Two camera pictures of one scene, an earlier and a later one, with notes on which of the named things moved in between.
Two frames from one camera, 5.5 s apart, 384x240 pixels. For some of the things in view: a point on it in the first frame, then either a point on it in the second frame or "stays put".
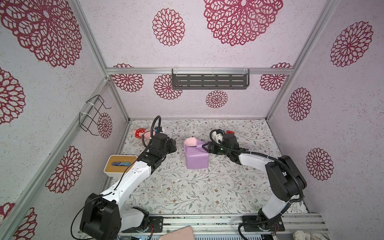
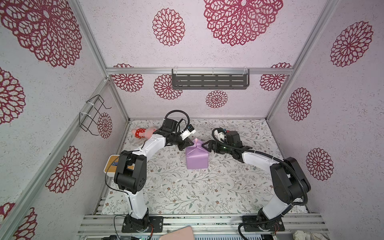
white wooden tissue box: (117, 165) stays put
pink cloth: (196, 156) stays put
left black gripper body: (164, 153) → (176, 139)
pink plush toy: (143, 133) stays put
